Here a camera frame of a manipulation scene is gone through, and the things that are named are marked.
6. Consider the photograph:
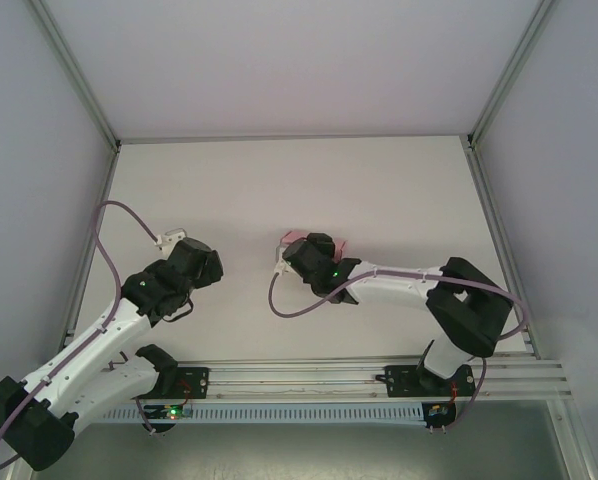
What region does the grey slotted cable duct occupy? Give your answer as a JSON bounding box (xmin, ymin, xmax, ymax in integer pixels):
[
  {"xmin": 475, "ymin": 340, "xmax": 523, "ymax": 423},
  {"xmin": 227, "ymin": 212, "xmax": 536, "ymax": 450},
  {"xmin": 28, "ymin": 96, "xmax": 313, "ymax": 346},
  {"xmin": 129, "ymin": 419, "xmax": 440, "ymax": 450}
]
[{"xmin": 98, "ymin": 403, "xmax": 426, "ymax": 426}]

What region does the circuit board with green light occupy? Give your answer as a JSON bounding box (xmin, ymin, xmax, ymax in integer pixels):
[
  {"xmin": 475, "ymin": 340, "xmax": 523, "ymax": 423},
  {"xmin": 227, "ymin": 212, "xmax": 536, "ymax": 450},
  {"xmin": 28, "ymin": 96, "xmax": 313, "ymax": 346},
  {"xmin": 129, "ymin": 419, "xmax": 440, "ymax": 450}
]
[{"xmin": 142, "ymin": 403, "xmax": 194, "ymax": 422}]

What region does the aluminium mounting rail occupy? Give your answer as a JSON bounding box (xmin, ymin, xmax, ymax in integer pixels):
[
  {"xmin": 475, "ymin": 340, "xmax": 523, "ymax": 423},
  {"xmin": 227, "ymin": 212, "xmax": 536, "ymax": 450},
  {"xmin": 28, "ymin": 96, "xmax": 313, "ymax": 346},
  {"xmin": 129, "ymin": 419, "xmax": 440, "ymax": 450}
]
[{"xmin": 26, "ymin": 355, "xmax": 574, "ymax": 404}]

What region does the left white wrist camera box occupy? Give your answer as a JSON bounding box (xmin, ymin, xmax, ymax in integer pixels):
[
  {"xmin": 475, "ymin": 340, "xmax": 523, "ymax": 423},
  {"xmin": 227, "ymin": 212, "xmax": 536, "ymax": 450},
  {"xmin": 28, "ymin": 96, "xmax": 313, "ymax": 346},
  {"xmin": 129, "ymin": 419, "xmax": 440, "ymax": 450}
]
[{"xmin": 153, "ymin": 227, "xmax": 187, "ymax": 257}]

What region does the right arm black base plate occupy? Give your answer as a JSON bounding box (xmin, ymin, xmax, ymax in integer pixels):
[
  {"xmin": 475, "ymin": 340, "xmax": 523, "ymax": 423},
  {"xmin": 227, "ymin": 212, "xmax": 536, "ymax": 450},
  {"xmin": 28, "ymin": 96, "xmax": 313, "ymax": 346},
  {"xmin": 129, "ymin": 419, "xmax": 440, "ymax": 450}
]
[{"xmin": 373, "ymin": 364, "xmax": 478, "ymax": 400}]

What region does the aluminium frame post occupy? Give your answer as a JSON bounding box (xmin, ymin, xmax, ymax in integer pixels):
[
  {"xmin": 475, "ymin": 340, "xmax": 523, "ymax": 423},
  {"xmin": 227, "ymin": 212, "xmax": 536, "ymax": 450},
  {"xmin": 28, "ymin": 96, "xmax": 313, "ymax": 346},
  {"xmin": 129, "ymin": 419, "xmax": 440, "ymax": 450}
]
[
  {"xmin": 465, "ymin": 0, "xmax": 564, "ymax": 149},
  {"xmin": 27, "ymin": 0, "xmax": 124, "ymax": 152}
]

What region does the aluminium side frame rail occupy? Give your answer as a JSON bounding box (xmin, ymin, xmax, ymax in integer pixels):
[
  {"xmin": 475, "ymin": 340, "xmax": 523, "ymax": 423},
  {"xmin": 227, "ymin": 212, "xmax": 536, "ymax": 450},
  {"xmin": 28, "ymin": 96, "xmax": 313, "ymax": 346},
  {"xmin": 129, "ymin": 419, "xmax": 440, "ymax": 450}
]
[
  {"xmin": 460, "ymin": 141, "xmax": 543, "ymax": 359},
  {"xmin": 53, "ymin": 144, "xmax": 121, "ymax": 364}
]

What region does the pink paper box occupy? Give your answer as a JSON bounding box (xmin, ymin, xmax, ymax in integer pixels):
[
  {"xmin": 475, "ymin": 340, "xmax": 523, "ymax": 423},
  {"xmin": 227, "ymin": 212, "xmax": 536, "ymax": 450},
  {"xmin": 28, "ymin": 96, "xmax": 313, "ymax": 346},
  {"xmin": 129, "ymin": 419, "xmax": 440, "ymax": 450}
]
[{"xmin": 282, "ymin": 228, "xmax": 349, "ymax": 264}]

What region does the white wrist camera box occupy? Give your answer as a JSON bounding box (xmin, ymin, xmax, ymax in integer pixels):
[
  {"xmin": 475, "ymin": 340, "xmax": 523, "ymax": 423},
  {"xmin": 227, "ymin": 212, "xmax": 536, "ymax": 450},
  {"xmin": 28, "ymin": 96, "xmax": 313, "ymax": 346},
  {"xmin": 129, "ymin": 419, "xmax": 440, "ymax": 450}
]
[
  {"xmin": 273, "ymin": 242, "xmax": 301, "ymax": 278},
  {"xmin": 153, "ymin": 227, "xmax": 187, "ymax": 257}
]

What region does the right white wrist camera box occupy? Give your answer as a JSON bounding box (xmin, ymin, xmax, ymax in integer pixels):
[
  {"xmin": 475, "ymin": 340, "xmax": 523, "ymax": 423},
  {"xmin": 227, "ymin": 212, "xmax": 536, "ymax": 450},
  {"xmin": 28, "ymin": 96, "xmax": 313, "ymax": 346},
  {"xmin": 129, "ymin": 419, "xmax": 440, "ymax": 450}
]
[{"xmin": 273, "ymin": 242, "xmax": 301, "ymax": 278}]

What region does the aluminium rear frame bar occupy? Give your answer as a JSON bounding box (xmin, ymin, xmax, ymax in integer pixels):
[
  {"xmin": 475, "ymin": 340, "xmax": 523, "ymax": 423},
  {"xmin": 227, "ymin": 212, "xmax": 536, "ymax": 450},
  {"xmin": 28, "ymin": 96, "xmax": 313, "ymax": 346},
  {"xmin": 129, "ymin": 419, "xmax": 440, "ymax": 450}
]
[{"xmin": 115, "ymin": 131, "xmax": 473, "ymax": 147}]

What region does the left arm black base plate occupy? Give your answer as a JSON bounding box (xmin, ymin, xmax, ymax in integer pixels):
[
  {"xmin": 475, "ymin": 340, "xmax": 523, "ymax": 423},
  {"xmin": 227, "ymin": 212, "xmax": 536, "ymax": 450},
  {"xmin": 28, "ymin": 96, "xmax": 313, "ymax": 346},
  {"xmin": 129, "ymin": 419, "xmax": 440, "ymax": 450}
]
[{"xmin": 128, "ymin": 365, "xmax": 212, "ymax": 402}]

